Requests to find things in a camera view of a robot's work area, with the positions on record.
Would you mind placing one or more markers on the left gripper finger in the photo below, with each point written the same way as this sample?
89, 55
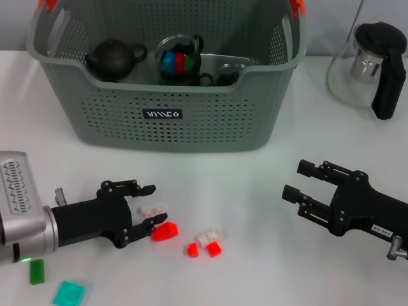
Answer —
146, 226
134, 188

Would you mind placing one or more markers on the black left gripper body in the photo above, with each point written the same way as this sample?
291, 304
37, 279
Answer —
89, 220

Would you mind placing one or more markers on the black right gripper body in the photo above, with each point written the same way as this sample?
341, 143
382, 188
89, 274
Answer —
366, 208

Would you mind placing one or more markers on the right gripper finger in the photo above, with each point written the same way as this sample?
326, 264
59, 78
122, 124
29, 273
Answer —
318, 170
317, 208

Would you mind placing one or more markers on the small white building brick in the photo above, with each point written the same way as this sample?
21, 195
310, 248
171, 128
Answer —
151, 210

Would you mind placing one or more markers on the bright red sloped brick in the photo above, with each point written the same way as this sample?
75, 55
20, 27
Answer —
164, 232

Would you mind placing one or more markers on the tiny red building brick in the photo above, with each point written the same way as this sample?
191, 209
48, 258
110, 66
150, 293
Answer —
192, 250

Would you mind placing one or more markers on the glass teacup with black holder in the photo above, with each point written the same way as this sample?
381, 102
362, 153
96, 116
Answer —
197, 44
178, 82
228, 76

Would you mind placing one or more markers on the blue building brick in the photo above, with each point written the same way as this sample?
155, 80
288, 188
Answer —
169, 62

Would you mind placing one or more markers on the dark red long brick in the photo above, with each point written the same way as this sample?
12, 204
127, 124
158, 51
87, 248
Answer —
180, 63

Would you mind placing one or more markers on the small green building brick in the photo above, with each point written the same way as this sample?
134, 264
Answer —
189, 63

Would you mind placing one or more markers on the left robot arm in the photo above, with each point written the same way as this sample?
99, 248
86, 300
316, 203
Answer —
32, 248

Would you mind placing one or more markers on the grey-green perforated storage basket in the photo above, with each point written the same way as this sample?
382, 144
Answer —
191, 134

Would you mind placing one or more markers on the left gripper silver plug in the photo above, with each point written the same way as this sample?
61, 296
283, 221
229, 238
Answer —
60, 197

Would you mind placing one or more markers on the translucent white building brick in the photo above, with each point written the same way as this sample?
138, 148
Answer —
208, 236

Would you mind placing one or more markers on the small red building brick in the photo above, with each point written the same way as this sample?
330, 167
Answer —
213, 249

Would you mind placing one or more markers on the long green building brick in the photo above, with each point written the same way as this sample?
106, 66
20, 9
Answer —
37, 272

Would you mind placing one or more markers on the teal flat building brick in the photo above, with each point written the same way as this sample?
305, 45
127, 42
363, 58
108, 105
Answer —
68, 294

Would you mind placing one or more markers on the dark clay teapot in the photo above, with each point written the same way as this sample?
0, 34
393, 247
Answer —
111, 60

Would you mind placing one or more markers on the thin grey vertical pole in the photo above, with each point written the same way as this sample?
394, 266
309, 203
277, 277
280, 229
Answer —
357, 14

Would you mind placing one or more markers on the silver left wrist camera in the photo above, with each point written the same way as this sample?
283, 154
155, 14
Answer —
19, 191

